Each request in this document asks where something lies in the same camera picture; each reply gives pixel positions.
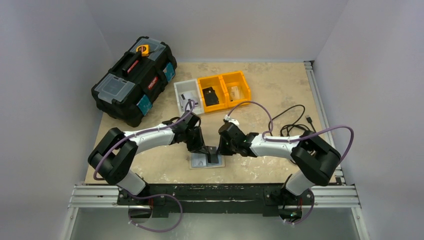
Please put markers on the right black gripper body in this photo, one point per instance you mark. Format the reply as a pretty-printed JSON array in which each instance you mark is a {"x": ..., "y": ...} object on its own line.
[{"x": 222, "y": 148}]

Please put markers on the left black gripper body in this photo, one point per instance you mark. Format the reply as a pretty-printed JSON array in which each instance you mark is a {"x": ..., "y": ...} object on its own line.
[{"x": 197, "y": 146}]

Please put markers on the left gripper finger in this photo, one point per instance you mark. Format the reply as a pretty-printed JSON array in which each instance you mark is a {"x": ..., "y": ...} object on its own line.
[
  {"x": 195, "y": 141},
  {"x": 212, "y": 155}
]

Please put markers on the grey credit card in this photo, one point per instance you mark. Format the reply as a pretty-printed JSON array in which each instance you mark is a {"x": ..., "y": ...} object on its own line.
[{"x": 199, "y": 163}]

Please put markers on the gold credit card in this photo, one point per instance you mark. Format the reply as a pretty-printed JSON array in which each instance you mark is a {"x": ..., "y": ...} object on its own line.
[{"x": 234, "y": 90}]

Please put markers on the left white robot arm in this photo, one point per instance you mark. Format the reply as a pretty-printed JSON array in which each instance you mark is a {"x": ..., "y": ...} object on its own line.
[{"x": 114, "y": 154}]

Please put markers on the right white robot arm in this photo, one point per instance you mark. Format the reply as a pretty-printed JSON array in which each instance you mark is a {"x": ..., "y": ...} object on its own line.
[{"x": 315, "y": 158}]

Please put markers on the black and white cards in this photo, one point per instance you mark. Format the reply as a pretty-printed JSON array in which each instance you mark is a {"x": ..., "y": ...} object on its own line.
[{"x": 189, "y": 98}]

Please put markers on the white plastic bin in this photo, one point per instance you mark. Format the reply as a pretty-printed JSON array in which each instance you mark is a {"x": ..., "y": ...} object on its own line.
[{"x": 189, "y": 85}]

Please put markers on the right yellow plastic bin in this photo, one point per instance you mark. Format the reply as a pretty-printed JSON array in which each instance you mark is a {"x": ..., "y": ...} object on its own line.
[{"x": 236, "y": 78}]

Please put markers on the yellow plastic bin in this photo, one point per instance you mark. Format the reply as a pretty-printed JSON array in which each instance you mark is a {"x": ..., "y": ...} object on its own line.
[
  {"x": 236, "y": 78},
  {"x": 215, "y": 82}
]

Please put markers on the middle yellow plastic bin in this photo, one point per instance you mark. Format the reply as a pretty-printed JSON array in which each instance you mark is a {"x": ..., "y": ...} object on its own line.
[{"x": 215, "y": 82}]

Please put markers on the black plastic toolbox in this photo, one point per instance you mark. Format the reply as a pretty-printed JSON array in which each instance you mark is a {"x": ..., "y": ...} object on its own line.
[{"x": 128, "y": 90}]

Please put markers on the yellow tape measure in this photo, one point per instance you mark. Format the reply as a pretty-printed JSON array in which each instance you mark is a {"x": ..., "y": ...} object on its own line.
[{"x": 143, "y": 50}]

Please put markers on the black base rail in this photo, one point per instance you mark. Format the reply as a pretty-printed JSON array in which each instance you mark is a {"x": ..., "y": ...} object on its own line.
[{"x": 266, "y": 199}]

